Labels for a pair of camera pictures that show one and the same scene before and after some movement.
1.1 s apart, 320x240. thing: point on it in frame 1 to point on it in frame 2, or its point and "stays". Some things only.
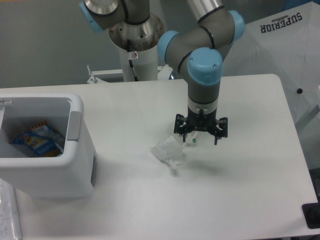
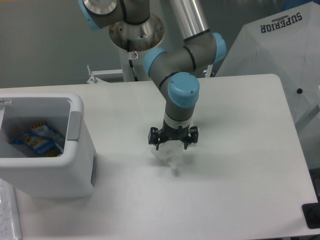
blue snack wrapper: x=42 y=139 stays
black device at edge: x=311 y=212 stays
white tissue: x=169 y=150 stays
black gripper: x=201 y=122 to x=168 y=133
